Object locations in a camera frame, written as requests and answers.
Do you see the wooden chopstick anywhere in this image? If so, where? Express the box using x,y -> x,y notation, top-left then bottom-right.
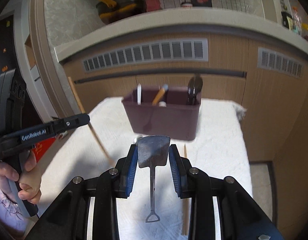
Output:
181,144 -> 189,236
67,76 -> 115,165

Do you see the small metal shovel spoon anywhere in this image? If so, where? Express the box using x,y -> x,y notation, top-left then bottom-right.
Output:
137,135 -> 171,223

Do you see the white plastic spoon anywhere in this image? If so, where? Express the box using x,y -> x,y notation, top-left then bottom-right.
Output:
137,84 -> 142,105

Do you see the person's left hand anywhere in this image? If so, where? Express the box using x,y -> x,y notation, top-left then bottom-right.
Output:
0,152 -> 41,204

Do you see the white textured cloth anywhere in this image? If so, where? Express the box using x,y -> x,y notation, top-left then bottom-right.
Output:
34,97 -> 254,240

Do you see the maroon utensil holder box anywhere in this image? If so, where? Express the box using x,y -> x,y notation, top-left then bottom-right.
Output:
122,86 -> 201,141

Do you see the dark spoon in holder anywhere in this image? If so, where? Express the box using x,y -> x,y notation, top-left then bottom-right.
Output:
187,74 -> 203,97

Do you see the long grey vent grille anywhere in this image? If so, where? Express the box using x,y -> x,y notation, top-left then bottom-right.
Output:
82,38 -> 209,73

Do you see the wooden cabinet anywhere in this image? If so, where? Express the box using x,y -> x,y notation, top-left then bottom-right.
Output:
61,26 -> 308,239

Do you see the yellow black toy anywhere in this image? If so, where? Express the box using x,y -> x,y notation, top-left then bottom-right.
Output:
96,0 -> 147,25

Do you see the small grey vent grille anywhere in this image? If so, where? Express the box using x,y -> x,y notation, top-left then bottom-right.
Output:
257,47 -> 303,79

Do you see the wooden handled utensil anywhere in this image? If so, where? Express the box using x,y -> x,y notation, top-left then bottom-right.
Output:
152,84 -> 168,106

